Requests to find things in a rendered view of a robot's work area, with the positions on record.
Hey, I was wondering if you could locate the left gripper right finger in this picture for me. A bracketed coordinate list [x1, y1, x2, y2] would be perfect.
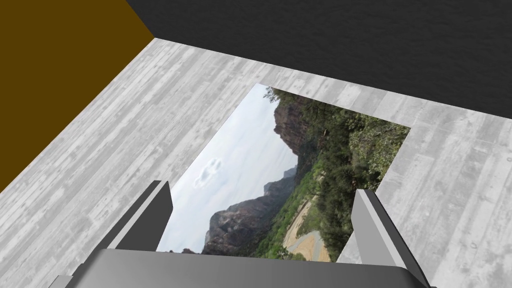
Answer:
[350, 188, 431, 287]

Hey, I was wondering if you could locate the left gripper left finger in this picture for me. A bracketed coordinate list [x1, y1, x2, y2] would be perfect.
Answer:
[94, 179, 174, 253]

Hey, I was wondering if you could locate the mountain landscape wall picture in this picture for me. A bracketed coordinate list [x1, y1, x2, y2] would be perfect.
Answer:
[155, 82, 412, 264]

